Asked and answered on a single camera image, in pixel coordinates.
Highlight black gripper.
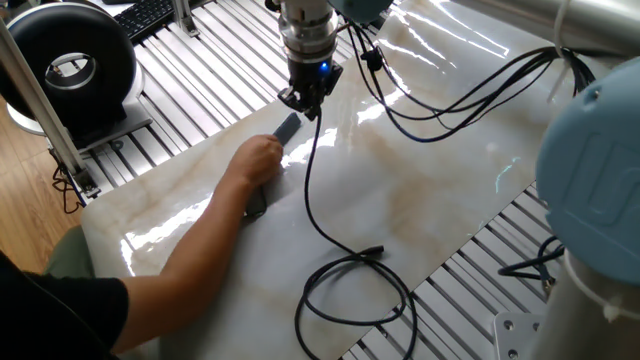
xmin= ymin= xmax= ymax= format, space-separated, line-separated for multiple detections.
xmin=277 ymin=59 xmax=345 ymax=121

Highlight grey USB docking station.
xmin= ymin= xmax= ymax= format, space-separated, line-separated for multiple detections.
xmin=272 ymin=112 xmax=303 ymax=147

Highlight black braided USB cable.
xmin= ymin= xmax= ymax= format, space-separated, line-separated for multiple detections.
xmin=293 ymin=107 xmax=419 ymax=360

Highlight person's right forearm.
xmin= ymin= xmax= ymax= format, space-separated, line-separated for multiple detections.
xmin=112 ymin=174 xmax=261 ymax=354

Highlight person's right hand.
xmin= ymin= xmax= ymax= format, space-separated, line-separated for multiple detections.
xmin=222 ymin=133 xmax=285 ymax=194

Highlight marble pattern table mat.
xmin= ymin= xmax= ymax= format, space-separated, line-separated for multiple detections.
xmin=79 ymin=0 xmax=609 ymax=360

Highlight black keyboard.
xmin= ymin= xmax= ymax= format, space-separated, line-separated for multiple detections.
xmin=113 ymin=0 xmax=176 ymax=44

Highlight green trousers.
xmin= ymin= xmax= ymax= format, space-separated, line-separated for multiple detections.
xmin=43 ymin=227 xmax=96 ymax=279

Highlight black shirt sleeve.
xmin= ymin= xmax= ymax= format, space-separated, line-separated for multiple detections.
xmin=0 ymin=252 xmax=129 ymax=360

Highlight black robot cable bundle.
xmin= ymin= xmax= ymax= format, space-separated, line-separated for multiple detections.
xmin=344 ymin=22 xmax=596 ymax=144

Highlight aluminium frame post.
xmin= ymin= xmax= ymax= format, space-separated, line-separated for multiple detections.
xmin=172 ymin=0 xmax=201 ymax=39
xmin=0 ymin=19 xmax=101 ymax=199

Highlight white device base plate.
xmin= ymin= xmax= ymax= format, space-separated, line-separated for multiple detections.
xmin=7 ymin=62 xmax=154 ymax=151

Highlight black base cables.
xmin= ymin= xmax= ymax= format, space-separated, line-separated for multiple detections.
xmin=497 ymin=234 xmax=566 ymax=296

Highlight black round ring device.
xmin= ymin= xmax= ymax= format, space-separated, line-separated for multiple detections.
xmin=0 ymin=2 xmax=139 ymax=139

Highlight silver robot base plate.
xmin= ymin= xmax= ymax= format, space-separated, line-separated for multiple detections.
xmin=493 ymin=312 xmax=546 ymax=360

